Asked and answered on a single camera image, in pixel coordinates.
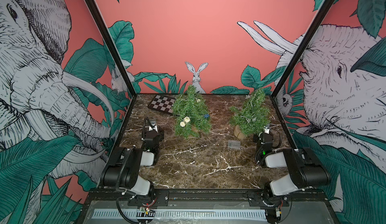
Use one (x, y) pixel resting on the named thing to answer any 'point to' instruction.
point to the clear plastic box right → (234, 144)
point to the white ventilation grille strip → (236, 215)
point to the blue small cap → (206, 115)
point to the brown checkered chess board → (162, 104)
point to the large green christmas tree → (191, 110)
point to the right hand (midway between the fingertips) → (262, 126)
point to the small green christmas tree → (253, 115)
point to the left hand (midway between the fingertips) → (153, 125)
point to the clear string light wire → (254, 119)
